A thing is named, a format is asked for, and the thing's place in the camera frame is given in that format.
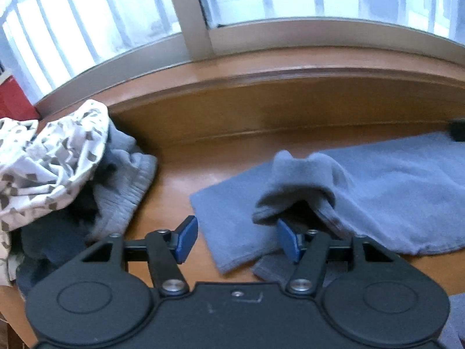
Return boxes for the white patterned cloth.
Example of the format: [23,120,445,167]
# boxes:
[0,99,111,288]

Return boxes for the dark blue garment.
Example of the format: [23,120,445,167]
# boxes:
[16,189,106,297]

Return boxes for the window with metal bars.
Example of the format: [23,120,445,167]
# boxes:
[0,0,465,106]

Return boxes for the red box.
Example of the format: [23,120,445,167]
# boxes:
[0,74,40,121]

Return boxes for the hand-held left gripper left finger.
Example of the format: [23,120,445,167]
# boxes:
[80,215,199,296]

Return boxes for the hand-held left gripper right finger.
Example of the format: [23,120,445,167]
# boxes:
[276,219,395,296]

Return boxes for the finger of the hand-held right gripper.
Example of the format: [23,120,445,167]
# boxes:
[448,116,465,142]

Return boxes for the grey ribbed sweatpants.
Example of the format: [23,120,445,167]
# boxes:
[85,124,158,244]

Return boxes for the blue fleece pants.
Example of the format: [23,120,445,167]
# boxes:
[189,131,465,284]

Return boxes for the wooden window sill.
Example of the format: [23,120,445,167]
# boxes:
[36,45,465,117]

